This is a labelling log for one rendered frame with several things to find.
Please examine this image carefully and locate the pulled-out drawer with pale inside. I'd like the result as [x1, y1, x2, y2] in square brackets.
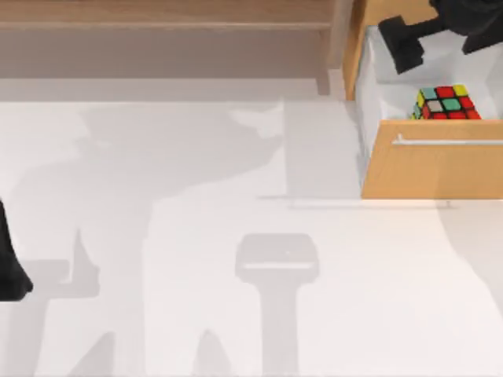
[354, 24, 503, 197]

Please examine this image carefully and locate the multicoloured puzzle cube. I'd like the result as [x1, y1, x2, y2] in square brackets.
[411, 83, 483, 121]

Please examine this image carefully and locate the pale wooden drawer front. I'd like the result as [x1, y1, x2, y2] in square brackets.
[360, 119, 503, 200]

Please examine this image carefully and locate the wooden cupboard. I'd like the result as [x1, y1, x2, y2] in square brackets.
[0, 0, 347, 96]

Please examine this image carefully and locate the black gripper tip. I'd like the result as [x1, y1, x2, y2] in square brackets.
[0, 199, 35, 303]

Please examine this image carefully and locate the long metal drawer handle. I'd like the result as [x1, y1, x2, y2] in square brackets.
[391, 134, 503, 148]

